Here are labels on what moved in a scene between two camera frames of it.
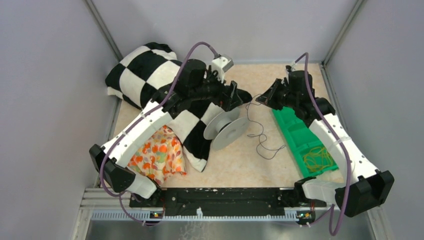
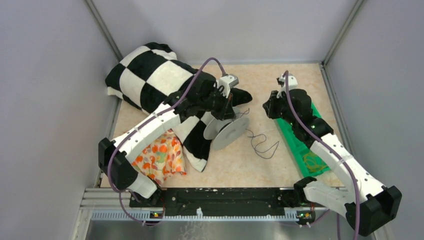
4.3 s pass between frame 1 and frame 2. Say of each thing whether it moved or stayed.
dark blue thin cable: moved
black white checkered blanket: stayed
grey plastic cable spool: stayed
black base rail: stayed
